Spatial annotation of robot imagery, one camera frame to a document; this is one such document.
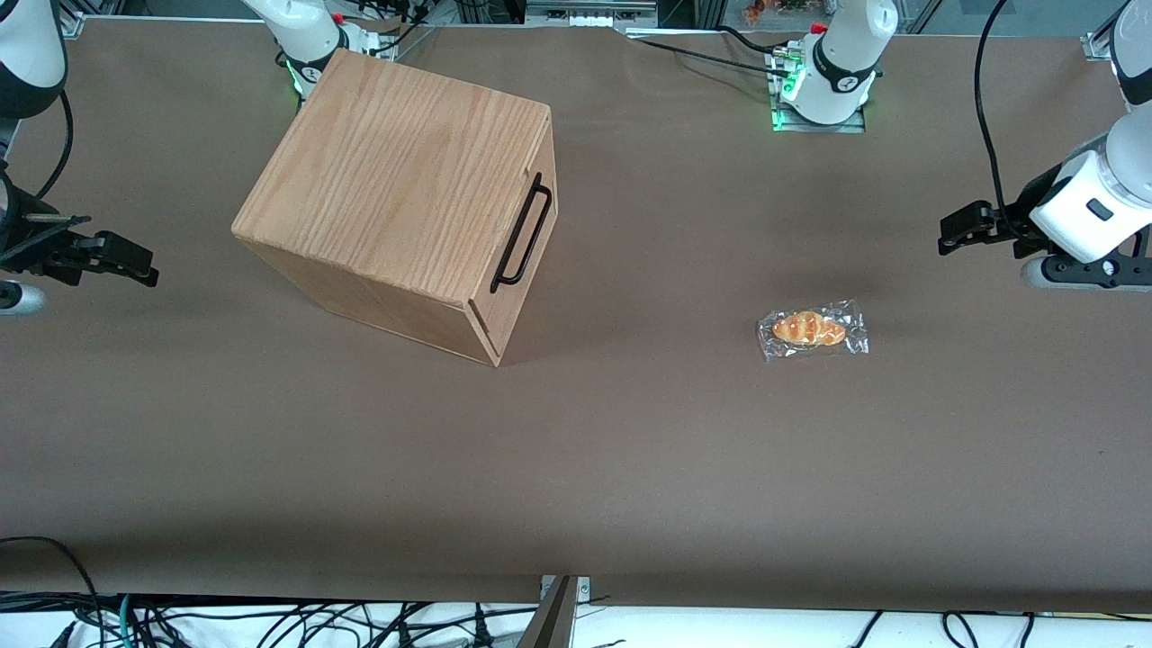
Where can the wooden drawer cabinet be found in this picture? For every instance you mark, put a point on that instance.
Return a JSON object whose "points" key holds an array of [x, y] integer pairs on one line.
{"points": [[387, 180]]}

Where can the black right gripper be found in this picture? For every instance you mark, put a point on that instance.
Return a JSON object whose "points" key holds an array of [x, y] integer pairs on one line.
{"points": [[29, 249]]}

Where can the dark metal bar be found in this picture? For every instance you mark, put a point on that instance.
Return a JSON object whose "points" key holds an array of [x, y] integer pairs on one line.
{"points": [[549, 625]]}

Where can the small orange items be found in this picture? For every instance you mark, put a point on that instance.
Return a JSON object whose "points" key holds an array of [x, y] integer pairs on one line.
{"points": [[774, 9]]}

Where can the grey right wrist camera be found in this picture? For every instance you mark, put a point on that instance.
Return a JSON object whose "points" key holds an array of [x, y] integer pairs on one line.
{"points": [[18, 299]]}

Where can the aluminium frame profile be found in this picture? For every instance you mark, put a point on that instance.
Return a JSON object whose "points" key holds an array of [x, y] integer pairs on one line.
{"points": [[589, 11]]}

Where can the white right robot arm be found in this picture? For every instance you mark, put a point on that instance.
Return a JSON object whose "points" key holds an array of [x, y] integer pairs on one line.
{"points": [[301, 36]]}

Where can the aluminium corner profile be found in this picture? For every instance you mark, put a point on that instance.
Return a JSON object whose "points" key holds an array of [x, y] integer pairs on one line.
{"points": [[1100, 45]]}

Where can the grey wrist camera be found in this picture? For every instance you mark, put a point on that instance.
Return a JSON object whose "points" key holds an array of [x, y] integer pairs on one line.
{"points": [[1044, 273], [18, 299]]}

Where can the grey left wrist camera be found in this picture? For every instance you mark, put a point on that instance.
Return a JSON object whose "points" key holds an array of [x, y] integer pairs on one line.
{"points": [[1044, 273]]}

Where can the silver metal clamp bracket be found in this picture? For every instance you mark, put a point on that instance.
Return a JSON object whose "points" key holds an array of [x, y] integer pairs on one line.
{"points": [[583, 589]]}

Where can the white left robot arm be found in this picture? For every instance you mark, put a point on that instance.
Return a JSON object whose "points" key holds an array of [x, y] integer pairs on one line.
{"points": [[837, 81]]}

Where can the small aluminium corner bracket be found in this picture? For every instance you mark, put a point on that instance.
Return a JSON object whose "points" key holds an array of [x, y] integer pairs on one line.
{"points": [[72, 22]]}

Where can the brown table cover mat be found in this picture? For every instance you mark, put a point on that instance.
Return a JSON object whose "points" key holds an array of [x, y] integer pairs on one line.
{"points": [[630, 450]]}

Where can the wooden drawer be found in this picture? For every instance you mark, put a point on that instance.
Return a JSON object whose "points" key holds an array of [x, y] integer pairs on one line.
{"points": [[525, 236]]}

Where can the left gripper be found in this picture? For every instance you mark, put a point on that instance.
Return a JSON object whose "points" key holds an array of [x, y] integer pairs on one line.
{"points": [[1019, 219]]}

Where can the bread roll in clear wrapper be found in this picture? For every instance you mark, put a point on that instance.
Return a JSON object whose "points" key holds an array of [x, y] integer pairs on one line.
{"points": [[810, 329]]}

